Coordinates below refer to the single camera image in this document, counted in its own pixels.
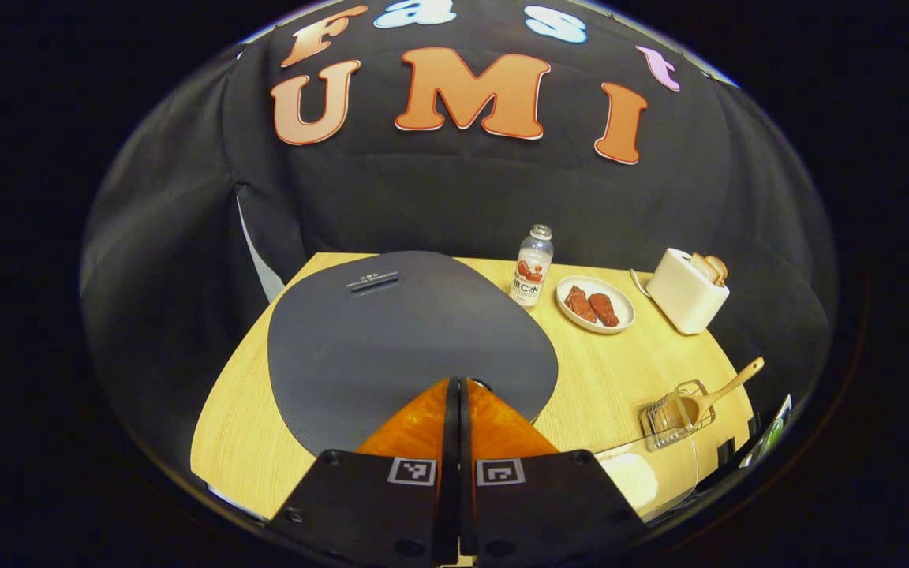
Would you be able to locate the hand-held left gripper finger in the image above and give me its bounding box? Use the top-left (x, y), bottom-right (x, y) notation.
top-left (269, 377), bottom-right (458, 568)
top-left (458, 377), bottom-right (649, 566)

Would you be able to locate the grey rice cooker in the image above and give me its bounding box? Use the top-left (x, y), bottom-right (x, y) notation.
top-left (267, 251), bottom-right (559, 458)

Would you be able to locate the glass bowl of rice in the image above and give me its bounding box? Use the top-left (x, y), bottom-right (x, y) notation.
top-left (593, 426), bottom-right (700, 521)

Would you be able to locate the metal wire chopstick holder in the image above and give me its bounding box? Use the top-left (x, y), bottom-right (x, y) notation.
top-left (639, 379), bottom-right (716, 451)

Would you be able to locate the wooden spoon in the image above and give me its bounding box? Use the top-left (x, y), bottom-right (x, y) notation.
top-left (675, 357), bottom-right (765, 431)

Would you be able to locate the brown meat piece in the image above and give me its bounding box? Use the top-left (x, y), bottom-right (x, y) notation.
top-left (565, 286), bottom-right (599, 323)
top-left (589, 293), bottom-right (621, 327)

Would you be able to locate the clear water bottle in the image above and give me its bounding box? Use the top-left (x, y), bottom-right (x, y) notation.
top-left (510, 224), bottom-right (555, 307)

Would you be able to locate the white plate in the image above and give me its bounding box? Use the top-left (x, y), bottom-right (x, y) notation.
top-left (555, 275), bottom-right (636, 335)

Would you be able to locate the black backdrop cloth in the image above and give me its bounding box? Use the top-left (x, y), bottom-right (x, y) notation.
top-left (80, 0), bottom-right (838, 474)

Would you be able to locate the white toaster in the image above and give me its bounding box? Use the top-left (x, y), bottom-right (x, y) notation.
top-left (645, 248), bottom-right (731, 335)

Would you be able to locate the white green object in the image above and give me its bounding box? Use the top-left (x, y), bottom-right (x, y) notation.
top-left (743, 394), bottom-right (793, 468)

